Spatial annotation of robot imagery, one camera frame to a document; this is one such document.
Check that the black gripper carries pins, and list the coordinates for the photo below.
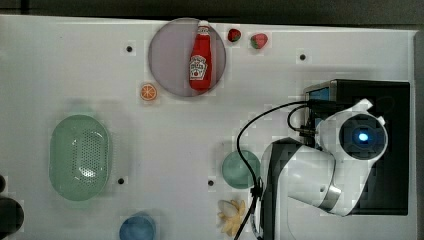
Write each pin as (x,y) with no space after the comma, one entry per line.
(311,126)

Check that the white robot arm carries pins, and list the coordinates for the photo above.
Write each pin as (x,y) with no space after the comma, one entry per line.
(330,176)

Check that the pink strawberry toy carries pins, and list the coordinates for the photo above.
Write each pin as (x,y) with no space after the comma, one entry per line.
(258,41)

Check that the dark red strawberry toy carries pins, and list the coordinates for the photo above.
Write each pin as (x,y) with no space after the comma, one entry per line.
(233,35)

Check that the red ketchup bottle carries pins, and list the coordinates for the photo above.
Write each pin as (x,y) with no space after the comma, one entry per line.
(200,62)

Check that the peeled banana toy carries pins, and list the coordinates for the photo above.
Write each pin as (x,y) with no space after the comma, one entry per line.
(231,213)

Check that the grey round plate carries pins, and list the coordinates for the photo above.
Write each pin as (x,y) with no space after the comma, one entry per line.
(169,53)

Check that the orange slice toy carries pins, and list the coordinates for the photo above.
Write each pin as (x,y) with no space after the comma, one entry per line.
(148,92)

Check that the blue cup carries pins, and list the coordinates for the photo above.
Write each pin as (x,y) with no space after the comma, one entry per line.
(140,226)

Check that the green oval colander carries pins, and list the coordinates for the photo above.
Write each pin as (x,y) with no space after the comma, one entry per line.
(79,158)

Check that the black cylinder upper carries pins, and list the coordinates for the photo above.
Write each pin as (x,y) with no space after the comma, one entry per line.
(2,183)

